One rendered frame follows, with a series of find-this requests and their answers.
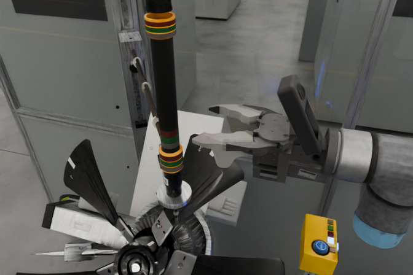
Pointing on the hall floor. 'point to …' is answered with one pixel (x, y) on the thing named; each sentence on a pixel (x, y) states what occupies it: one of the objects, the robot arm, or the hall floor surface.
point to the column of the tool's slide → (139, 134)
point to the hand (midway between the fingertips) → (206, 120)
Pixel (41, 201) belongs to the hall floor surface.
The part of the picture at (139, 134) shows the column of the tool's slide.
